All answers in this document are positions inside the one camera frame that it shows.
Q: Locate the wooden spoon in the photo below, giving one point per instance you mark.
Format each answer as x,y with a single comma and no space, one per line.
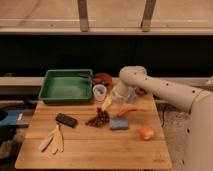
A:
46,141

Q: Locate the black rectangular block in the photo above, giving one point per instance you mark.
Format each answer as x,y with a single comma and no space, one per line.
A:
66,120

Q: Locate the clear plastic cup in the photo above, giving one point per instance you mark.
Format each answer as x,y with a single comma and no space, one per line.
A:
99,92

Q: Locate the purple bowl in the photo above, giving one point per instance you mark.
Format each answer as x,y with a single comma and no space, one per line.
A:
140,91

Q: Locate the orange carrot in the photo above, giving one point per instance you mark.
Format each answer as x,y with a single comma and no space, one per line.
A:
125,110

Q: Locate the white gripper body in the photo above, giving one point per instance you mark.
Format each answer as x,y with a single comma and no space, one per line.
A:
120,92

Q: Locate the blue object at left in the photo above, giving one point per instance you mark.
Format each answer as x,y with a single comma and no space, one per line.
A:
10,117

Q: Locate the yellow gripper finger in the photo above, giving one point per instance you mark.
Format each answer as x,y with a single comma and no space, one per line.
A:
107,102

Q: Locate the bunch of dark grapes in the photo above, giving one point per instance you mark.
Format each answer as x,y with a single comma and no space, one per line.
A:
99,120

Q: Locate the wooden spatula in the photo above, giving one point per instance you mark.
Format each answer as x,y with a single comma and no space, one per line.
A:
59,139

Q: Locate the red bowl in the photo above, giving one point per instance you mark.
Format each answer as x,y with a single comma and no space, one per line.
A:
102,78

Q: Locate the blue sponge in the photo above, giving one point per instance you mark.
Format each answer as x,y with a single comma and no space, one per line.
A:
118,123

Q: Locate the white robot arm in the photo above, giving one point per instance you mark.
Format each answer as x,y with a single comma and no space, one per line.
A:
197,102

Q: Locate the orange fruit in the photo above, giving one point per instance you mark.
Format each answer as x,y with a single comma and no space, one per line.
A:
146,132

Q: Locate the blue plastic cup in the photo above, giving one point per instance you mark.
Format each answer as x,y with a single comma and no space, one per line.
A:
131,96

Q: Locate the green plastic tray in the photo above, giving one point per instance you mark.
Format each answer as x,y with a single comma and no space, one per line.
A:
66,86

